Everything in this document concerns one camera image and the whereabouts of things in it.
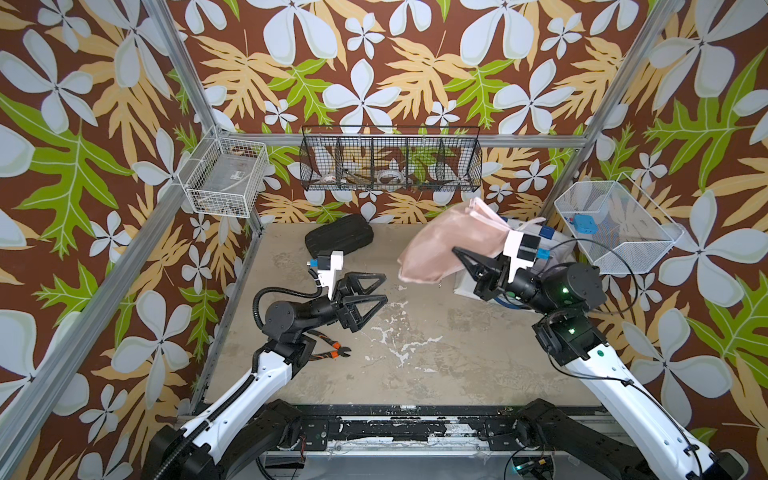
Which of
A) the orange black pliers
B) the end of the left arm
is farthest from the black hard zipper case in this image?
the end of the left arm

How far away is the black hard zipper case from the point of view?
1.10 m

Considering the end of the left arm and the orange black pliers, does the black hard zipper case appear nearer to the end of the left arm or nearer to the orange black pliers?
the orange black pliers
